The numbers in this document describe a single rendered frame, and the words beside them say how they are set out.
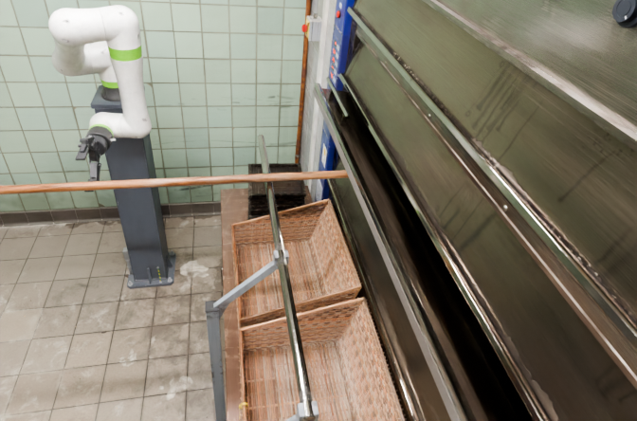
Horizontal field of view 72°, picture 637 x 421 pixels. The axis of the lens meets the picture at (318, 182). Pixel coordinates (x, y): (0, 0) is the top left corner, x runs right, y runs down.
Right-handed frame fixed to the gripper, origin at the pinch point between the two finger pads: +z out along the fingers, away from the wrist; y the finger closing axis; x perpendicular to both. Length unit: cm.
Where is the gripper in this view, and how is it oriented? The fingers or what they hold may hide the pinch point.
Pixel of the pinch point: (85, 173)
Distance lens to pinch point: 174.6
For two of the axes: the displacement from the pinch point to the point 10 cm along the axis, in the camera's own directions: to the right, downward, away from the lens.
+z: 1.9, 5.9, -7.8
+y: -0.9, 8.0, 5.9
